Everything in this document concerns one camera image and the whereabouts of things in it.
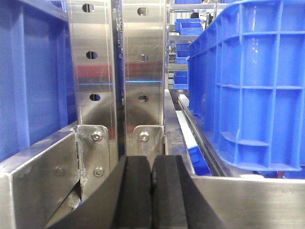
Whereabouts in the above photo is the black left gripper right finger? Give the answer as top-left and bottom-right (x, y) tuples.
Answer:
(152, 156), (226, 229)

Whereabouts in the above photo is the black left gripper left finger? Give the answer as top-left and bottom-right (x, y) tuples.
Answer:
(51, 156), (152, 229)

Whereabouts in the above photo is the blue bin left side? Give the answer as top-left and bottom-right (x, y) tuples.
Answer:
(0, 0), (77, 160)

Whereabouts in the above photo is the blue ribbed bin right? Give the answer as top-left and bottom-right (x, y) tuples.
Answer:
(189, 0), (305, 171)

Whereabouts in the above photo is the small blue bins far shelf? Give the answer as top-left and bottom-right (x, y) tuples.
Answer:
(173, 18), (203, 89)

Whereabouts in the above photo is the steel shelf frame rail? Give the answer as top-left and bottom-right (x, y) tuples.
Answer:
(0, 90), (305, 229)

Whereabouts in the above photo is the steel upright post left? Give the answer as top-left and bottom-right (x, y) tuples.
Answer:
(67, 0), (120, 200)

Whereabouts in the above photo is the steel upright post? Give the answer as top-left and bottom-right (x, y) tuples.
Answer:
(67, 0), (120, 200)
(122, 0), (167, 156)

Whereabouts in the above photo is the steel upright post right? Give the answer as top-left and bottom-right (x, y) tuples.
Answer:
(122, 0), (167, 156)

